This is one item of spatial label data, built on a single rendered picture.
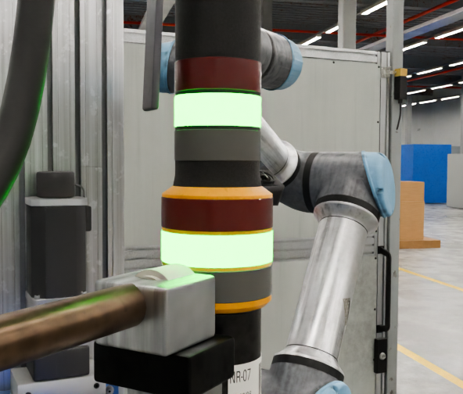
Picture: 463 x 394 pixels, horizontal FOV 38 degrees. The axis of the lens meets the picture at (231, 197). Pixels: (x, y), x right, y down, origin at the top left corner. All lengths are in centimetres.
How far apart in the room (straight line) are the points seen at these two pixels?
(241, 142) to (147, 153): 189
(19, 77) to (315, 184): 105
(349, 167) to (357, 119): 132
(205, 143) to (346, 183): 94
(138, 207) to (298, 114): 66
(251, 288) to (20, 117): 11
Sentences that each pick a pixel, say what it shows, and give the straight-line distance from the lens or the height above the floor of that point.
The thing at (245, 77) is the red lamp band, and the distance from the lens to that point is 25.
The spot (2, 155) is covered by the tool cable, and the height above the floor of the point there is 159.
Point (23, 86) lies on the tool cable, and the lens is 18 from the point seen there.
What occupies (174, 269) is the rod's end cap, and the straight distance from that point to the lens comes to 23.
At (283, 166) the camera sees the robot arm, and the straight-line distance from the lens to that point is 119.
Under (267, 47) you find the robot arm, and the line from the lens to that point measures 86.
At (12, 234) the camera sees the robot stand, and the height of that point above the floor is 147.
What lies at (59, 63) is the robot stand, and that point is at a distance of 115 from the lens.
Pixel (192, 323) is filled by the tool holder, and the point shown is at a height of 154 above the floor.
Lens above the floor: 159
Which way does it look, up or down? 3 degrees down
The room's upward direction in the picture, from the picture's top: straight up
